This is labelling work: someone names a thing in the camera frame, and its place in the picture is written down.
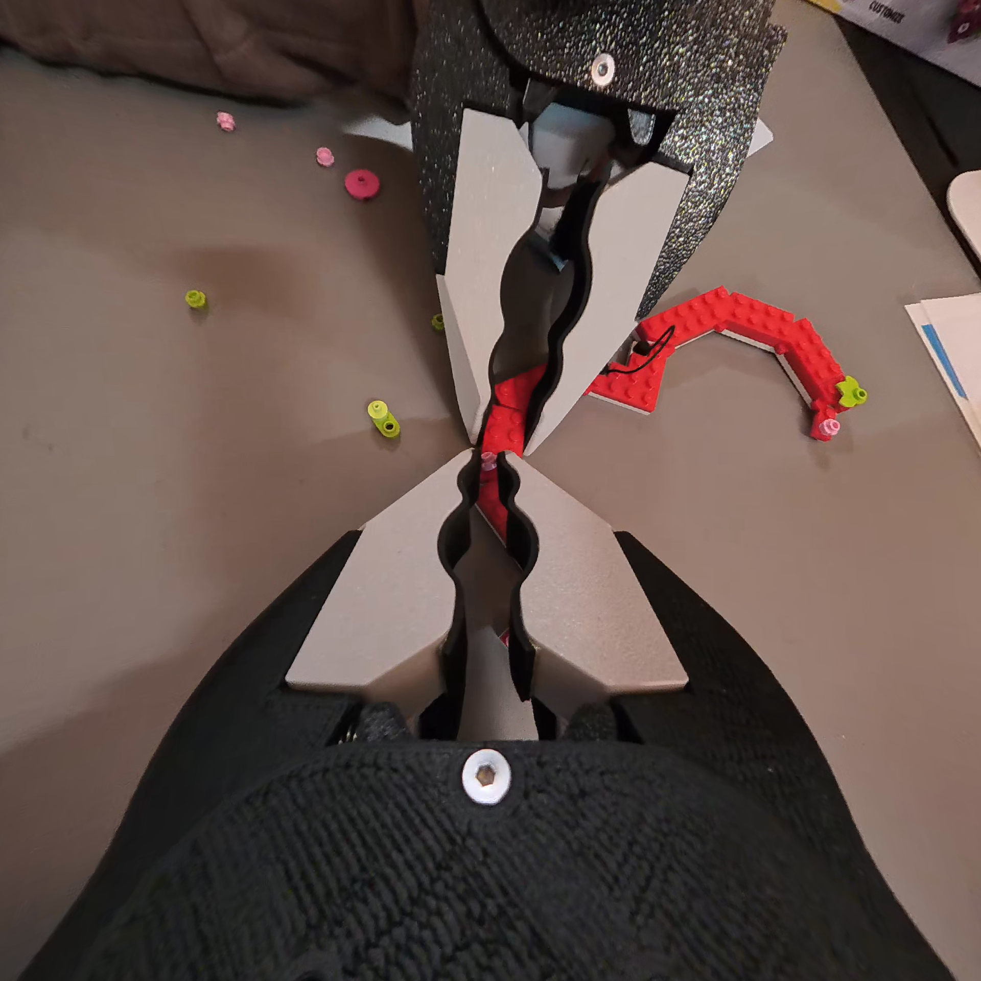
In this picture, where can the white plastic tray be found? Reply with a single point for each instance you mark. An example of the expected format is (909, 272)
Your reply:
(969, 214)

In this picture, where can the long red lego arc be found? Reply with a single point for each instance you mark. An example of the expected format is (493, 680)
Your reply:
(736, 310)

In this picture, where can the magenta round lego plate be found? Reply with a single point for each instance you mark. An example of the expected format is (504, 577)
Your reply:
(362, 184)

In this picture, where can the white paper sheet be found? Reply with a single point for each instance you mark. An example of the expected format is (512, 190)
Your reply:
(383, 130)

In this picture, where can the white printed cardboard box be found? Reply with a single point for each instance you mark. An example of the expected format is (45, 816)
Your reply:
(920, 31)

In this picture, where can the paper instruction sheet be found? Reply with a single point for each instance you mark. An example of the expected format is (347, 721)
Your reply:
(954, 329)

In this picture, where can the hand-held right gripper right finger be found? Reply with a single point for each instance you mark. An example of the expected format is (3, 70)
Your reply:
(598, 605)

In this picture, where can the lime two-hole lego plate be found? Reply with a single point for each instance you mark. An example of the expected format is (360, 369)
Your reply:
(383, 418)

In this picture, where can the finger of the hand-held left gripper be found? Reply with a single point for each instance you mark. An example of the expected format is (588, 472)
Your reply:
(479, 230)
(628, 245)

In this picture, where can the brown cloth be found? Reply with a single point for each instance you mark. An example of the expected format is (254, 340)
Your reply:
(191, 38)

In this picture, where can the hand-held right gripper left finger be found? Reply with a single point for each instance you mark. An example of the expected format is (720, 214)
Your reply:
(375, 605)

